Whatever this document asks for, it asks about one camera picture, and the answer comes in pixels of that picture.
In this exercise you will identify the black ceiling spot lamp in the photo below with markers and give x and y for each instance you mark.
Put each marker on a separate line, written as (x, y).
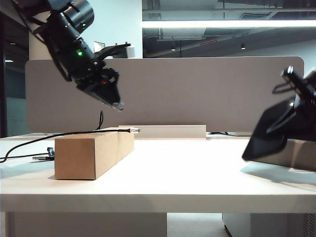
(243, 46)

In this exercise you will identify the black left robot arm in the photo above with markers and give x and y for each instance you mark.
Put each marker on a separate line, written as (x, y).
(71, 37)

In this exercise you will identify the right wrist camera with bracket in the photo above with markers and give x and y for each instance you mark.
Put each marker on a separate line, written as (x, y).
(296, 80)

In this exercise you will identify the grey fabric desk divider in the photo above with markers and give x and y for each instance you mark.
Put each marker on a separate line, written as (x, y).
(185, 93)

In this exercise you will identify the beige moulded pulp tray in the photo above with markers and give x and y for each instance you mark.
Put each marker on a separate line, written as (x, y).
(303, 150)

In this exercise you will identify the long ceiling light strip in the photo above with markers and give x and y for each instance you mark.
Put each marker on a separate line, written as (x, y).
(247, 23)

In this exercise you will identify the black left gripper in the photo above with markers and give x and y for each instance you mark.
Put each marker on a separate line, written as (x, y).
(98, 77)

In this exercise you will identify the framed wall notice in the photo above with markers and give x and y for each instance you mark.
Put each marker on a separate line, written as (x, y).
(100, 47)

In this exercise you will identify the long brown cardboard box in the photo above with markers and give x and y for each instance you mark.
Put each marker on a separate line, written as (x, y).
(74, 158)

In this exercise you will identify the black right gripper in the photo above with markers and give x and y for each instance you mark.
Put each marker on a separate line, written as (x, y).
(306, 118)

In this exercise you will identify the black smartphone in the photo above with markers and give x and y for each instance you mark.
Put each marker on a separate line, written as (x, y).
(264, 138)

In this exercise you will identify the beige round pillar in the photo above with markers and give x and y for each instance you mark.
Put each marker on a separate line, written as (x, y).
(37, 49)

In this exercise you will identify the red illuminated sign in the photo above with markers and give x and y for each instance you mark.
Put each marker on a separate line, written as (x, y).
(208, 43)

